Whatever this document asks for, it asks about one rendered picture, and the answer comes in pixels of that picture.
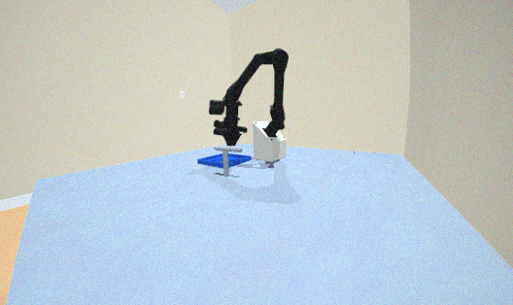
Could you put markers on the blue tray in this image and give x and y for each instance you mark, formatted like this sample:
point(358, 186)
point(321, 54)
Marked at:
point(233, 159)

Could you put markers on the grey rounded bar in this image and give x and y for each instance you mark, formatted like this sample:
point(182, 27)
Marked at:
point(225, 150)

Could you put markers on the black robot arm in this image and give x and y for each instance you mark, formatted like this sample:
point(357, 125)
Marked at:
point(279, 59)

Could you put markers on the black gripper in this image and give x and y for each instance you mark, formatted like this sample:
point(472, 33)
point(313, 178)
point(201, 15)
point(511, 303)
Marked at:
point(231, 130)

